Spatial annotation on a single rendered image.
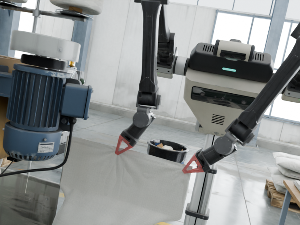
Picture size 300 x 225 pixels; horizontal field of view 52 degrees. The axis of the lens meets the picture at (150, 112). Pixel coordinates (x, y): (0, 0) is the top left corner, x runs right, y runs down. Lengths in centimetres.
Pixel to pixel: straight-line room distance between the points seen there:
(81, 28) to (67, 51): 911
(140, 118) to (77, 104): 27
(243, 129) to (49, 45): 66
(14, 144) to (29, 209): 97
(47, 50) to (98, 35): 916
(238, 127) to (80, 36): 904
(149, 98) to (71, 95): 35
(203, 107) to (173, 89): 768
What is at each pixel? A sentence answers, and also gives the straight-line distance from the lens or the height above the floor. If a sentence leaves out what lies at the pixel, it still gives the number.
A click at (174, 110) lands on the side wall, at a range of 921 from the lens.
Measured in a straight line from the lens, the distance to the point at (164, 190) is 117.
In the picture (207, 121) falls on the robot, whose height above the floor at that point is 120.
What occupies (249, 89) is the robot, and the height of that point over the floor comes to 139.
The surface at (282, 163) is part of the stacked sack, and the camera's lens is 442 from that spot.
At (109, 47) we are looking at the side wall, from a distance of 978.
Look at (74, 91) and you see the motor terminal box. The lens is 86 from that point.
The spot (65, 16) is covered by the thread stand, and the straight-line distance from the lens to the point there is 106.
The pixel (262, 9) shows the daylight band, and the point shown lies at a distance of 944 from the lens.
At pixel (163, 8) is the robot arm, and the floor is 161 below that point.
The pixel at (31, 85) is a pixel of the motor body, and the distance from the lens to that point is 85.
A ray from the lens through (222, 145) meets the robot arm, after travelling 101.
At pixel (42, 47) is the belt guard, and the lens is 82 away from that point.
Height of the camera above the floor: 137
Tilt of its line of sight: 7 degrees down
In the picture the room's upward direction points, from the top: 11 degrees clockwise
